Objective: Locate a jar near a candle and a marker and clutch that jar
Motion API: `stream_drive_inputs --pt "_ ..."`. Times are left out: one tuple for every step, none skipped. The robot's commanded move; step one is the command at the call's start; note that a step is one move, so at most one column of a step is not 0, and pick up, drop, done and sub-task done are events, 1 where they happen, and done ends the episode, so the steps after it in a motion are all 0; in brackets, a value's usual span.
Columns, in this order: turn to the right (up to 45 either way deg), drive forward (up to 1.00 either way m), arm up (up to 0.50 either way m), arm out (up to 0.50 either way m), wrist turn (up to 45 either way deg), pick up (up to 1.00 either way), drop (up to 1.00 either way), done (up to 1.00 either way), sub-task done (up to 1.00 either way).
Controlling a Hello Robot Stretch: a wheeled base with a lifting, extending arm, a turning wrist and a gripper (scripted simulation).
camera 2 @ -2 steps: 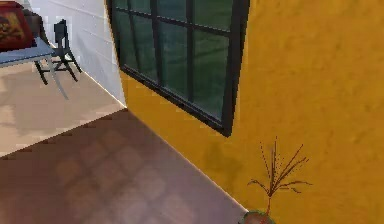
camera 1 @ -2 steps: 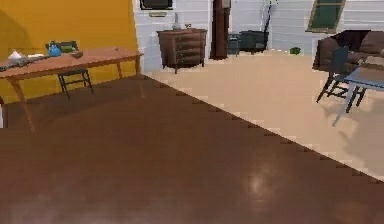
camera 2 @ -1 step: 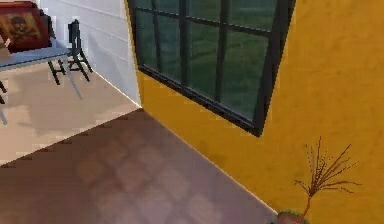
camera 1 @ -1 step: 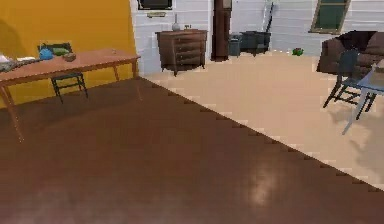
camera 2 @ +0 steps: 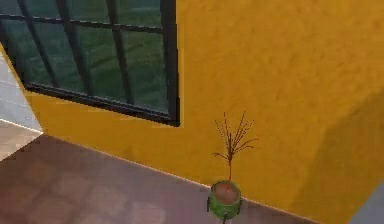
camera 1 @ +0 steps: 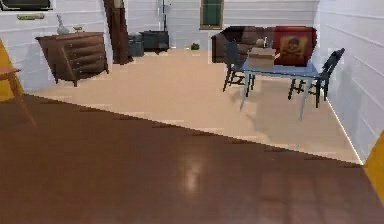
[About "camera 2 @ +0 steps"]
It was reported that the bare twig plant green pot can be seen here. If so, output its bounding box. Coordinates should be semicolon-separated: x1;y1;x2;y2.
206;111;260;224

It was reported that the black framed window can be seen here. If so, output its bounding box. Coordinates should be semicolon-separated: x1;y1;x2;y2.
0;0;181;128

